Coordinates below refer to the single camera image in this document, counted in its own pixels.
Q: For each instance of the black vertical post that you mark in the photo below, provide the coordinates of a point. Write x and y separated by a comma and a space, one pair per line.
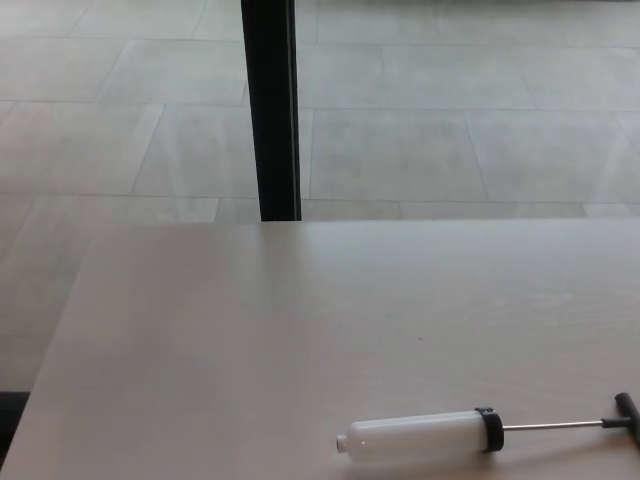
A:
272, 110

